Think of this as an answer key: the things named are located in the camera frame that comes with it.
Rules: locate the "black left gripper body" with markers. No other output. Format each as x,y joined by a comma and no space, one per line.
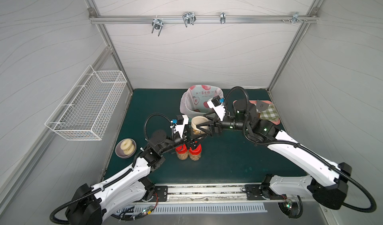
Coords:
185,141

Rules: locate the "pink white plastic bin bag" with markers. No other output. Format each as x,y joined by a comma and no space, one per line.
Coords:
194,100

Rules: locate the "beige jar lid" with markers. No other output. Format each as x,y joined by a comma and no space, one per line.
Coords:
198,120

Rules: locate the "metal hook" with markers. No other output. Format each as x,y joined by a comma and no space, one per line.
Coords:
222,18
157,24
295,19
189,18

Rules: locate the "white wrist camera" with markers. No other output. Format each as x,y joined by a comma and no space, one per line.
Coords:
217,104
178,125

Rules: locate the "red lid peanut jar left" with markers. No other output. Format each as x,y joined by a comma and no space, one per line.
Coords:
182,152

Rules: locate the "grey bowl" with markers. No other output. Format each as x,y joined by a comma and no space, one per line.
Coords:
119,152

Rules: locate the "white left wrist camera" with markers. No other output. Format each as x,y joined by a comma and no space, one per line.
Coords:
178,125

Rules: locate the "aluminium crossbar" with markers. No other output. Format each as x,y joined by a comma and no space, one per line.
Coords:
200,19

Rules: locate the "pink plastic tray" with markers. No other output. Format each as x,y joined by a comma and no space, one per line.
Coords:
239,108

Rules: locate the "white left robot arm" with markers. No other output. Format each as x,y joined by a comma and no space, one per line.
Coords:
92,205

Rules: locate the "glass peanut jar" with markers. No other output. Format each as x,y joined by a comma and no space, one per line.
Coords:
197,131

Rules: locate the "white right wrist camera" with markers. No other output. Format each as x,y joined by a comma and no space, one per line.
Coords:
217,104

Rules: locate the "green white checkered cloth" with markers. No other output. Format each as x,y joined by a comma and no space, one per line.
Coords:
270,114

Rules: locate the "white wire basket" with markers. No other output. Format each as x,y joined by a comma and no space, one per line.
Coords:
86,110

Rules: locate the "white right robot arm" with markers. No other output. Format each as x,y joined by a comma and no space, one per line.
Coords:
326,181

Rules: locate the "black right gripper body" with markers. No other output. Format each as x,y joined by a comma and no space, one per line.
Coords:
215,127

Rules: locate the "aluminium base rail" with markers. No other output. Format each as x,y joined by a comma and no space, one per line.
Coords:
210,192

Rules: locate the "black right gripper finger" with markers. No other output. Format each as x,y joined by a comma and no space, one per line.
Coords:
212,119
208,130

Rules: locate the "white slotted cable duct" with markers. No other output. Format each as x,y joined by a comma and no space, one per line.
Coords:
211,208

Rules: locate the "steel spatula wooden handle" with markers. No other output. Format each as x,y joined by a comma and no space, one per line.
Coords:
261,105

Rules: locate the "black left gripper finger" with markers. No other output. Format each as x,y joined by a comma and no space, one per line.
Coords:
196,141
187,144

